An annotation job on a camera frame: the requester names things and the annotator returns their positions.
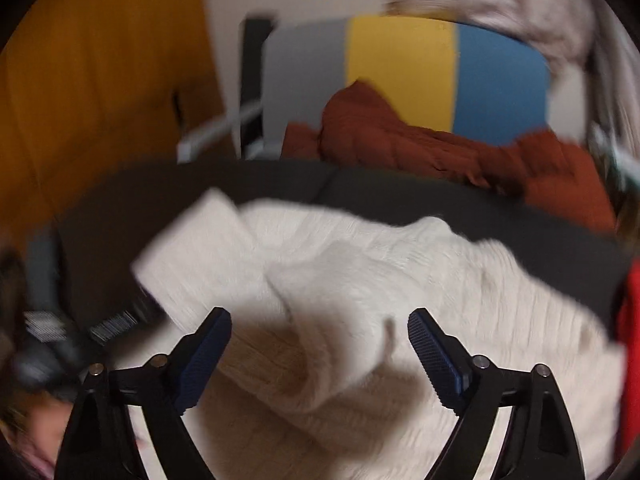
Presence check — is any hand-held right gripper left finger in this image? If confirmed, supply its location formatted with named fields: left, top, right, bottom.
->
left=54, top=307, right=233, bottom=480

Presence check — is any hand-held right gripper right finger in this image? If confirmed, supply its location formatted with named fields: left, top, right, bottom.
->
left=407, top=308, right=586, bottom=480

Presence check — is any cream knitted sweater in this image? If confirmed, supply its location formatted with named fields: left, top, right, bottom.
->
left=131, top=188, right=626, bottom=480

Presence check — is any red cloth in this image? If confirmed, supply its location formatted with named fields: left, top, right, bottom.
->
left=615, top=260, right=640, bottom=361

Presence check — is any white metal bar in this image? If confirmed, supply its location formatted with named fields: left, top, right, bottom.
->
left=177, top=102, right=263, bottom=163

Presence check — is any rust red quilted jacket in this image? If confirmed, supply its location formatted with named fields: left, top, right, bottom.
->
left=282, top=80, right=618, bottom=233

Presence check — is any orange wooden door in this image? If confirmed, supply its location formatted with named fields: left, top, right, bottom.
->
left=0, top=0, right=236, bottom=241

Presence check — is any grey yellow blue panel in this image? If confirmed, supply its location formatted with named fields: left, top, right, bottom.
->
left=262, top=16, right=551, bottom=146

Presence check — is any black chair frame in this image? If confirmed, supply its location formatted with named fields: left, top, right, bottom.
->
left=240, top=16, right=278, bottom=161

